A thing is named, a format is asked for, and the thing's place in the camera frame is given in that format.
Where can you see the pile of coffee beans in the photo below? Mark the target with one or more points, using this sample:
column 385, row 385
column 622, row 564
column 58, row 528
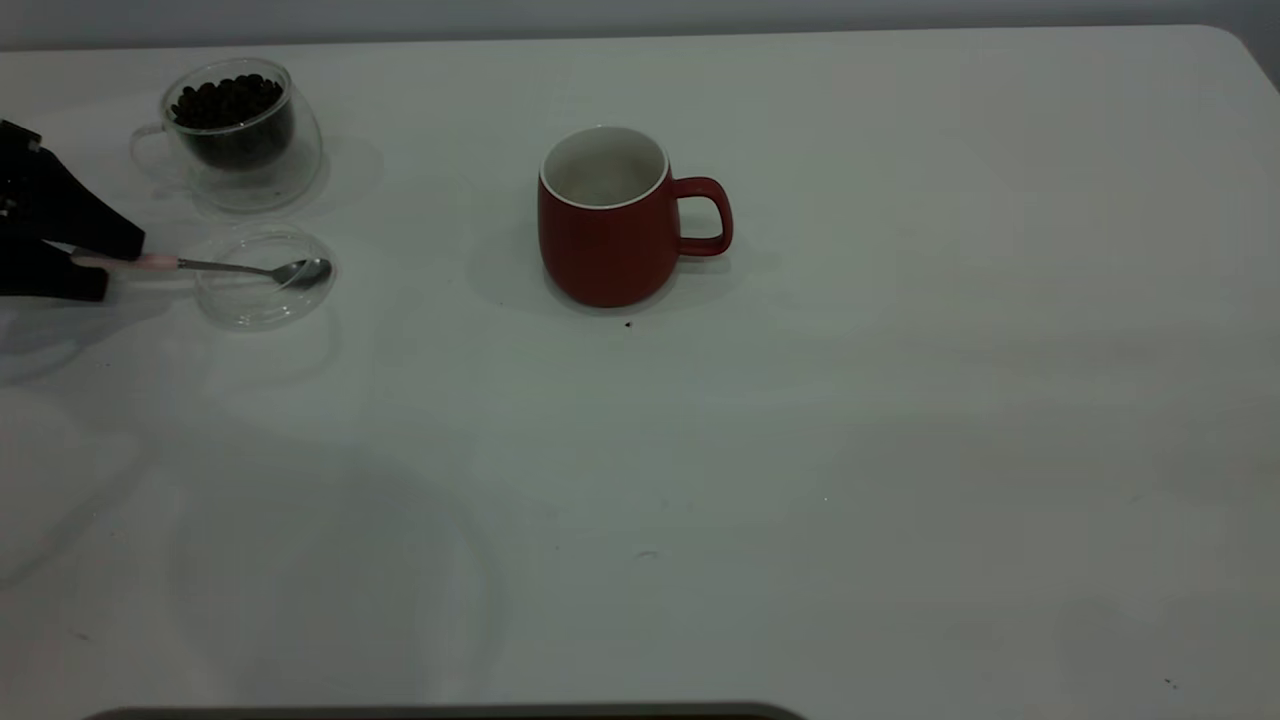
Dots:
column 228, row 100

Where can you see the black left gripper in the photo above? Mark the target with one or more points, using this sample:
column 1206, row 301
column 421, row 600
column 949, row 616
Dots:
column 12, row 160

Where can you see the red ceramic mug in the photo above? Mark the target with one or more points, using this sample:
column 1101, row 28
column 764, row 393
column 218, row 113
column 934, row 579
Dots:
column 610, row 250

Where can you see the clear glass saucer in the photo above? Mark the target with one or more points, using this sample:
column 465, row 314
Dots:
column 250, row 306

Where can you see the clear double-wall glass cup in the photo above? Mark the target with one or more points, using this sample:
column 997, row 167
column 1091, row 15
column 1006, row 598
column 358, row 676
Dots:
column 306, row 150

